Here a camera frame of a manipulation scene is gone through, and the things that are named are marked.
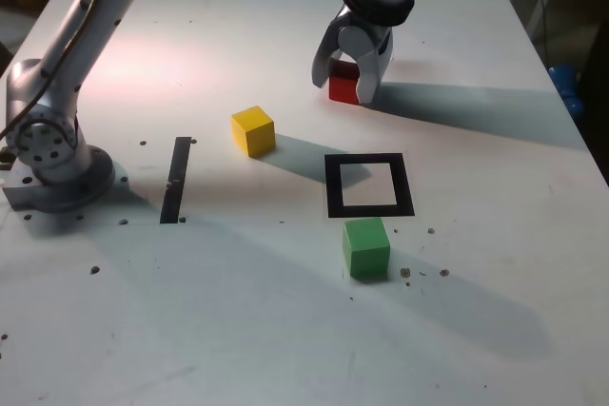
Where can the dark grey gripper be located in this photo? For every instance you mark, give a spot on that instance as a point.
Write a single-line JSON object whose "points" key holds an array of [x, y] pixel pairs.
{"points": [[368, 25]]}

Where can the red cube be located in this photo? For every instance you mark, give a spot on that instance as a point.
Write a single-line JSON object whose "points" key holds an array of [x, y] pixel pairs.
{"points": [[342, 88]]}

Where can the yellow cube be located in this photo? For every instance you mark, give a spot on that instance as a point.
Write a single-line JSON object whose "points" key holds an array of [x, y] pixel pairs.
{"points": [[252, 132]]}

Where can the green cube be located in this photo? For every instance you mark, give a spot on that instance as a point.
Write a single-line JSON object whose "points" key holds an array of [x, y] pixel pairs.
{"points": [[368, 254]]}

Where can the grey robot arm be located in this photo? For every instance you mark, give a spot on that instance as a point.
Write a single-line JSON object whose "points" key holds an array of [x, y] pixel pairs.
{"points": [[47, 140]]}

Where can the black tape square outline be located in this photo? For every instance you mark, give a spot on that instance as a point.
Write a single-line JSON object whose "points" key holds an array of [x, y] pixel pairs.
{"points": [[333, 187]]}

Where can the black tape strip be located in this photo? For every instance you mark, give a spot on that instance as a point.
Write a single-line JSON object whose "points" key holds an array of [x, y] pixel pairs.
{"points": [[175, 178]]}

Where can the blue object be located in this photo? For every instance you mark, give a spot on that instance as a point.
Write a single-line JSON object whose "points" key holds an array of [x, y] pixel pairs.
{"points": [[563, 83]]}

